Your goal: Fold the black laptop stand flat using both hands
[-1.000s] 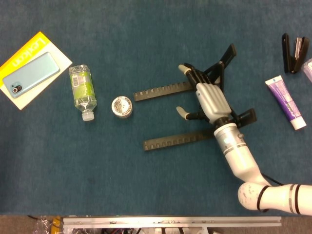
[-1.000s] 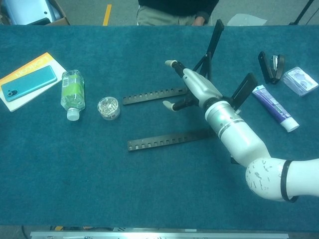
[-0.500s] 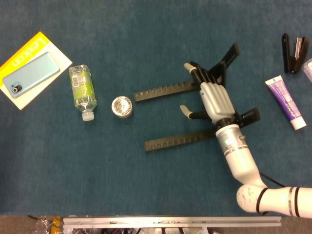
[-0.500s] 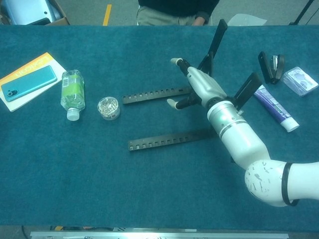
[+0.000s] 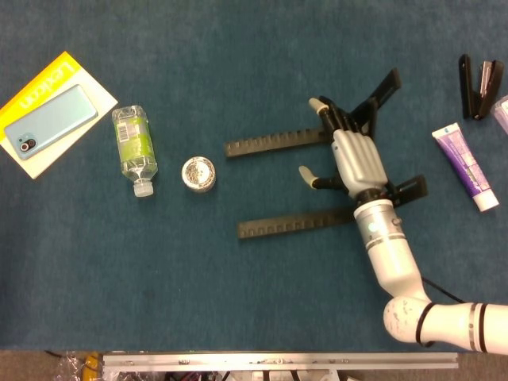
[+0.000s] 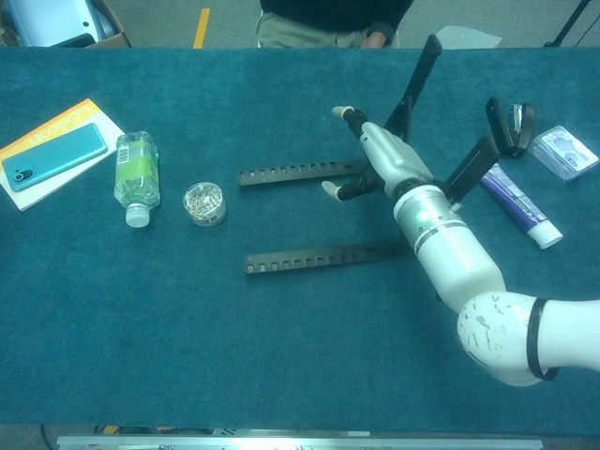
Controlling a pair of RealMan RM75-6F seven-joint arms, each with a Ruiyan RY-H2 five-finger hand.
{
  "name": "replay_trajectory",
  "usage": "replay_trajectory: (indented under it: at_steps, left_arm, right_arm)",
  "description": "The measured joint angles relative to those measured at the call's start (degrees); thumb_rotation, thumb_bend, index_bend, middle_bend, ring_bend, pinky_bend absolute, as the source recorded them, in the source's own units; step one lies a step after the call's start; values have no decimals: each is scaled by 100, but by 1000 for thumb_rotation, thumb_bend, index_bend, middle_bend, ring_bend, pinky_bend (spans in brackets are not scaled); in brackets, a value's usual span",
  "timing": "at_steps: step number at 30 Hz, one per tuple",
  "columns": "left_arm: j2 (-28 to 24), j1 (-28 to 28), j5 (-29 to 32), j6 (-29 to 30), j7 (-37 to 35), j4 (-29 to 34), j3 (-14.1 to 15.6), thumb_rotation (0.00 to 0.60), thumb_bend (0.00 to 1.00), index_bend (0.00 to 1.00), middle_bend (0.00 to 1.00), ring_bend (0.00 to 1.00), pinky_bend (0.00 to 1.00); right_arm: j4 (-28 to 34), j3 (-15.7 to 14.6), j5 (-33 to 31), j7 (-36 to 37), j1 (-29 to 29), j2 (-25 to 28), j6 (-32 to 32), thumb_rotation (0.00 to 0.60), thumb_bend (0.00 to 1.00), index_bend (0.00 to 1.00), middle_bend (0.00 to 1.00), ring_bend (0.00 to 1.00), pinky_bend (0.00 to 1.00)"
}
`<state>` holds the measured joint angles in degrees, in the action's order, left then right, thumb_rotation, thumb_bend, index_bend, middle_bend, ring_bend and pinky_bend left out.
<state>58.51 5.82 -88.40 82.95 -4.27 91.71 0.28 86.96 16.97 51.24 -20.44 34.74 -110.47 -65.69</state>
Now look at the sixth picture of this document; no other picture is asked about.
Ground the purple white toothpaste tube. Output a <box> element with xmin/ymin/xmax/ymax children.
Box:
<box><xmin>478</xmin><ymin>163</ymin><xmax>563</xmax><ymax>249</ymax></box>

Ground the white paper sheet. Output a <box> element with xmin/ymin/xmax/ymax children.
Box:
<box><xmin>433</xmin><ymin>25</ymin><xmax>503</xmax><ymax>49</ymax></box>

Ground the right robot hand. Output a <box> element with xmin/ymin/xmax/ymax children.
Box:
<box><xmin>321</xmin><ymin>105</ymin><xmax>435</xmax><ymax>203</ymax></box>

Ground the yellow white booklet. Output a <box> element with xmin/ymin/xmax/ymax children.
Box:
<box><xmin>0</xmin><ymin>97</ymin><xmax>127</xmax><ymax>213</ymax></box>

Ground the light blue smartphone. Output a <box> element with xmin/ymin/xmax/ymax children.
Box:
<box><xmin>1</xmin><ymin>123</ymin><xmax>109</xmax><ymax>193</ymax></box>

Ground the brown cardboard box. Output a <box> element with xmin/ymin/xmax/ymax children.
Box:
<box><xmin>0</xmin><ymin>0</ymin><xmax>133</xmax><ymax>49</ymax></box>

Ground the aluminium frame rail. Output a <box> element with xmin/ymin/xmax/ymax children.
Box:
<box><xmin>55</xmin><ymin>434</ymin><xmax>545</xmax><ymax>450</ymax></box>

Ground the small round metal tin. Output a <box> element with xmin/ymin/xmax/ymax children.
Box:
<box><xmin>182</xmin><ymin>182</ymin><xmax>227</xmax><ymax>227</ymax></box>

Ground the clear plastic card packet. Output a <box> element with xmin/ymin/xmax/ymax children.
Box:
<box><xmin>532</xmin><ymin>125</ymin><xmax>600</xmax><ymax>183</ymax></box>

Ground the teal felt table cloth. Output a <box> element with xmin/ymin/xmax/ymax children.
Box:
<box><xmin>0</xmin><ymin>45</ymin><xmax>600</xmax><ymax>430</ymax></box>

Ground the clear bottle green label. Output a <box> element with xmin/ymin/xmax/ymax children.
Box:
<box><xmin>113</xmin><ymin>130</ymin><xmax>162</xmax><ymax>230</ymax></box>

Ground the person in dark clothes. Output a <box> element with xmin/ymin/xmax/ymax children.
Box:
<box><xmin>256</xmin><ymin>0</ymin><xmax>416</xmax><ymax>51</ymax></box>

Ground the black stapler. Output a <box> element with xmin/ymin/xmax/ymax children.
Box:
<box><xmin>485</xmin><ymin>96</ymin><xmax>538</xmax><ymax>159</ymax></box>

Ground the black folding laptop stand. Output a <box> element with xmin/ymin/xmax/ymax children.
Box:
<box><xmin>237</xmin><ymin>35</ymin><xmax>502</xmax><ymax>277</ymax></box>

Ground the pale blue plastic casing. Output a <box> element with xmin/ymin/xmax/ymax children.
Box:
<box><xmin>8</xmin><ymin>0</ymin><xmax>118</xmax><ymax>47</ymax></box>

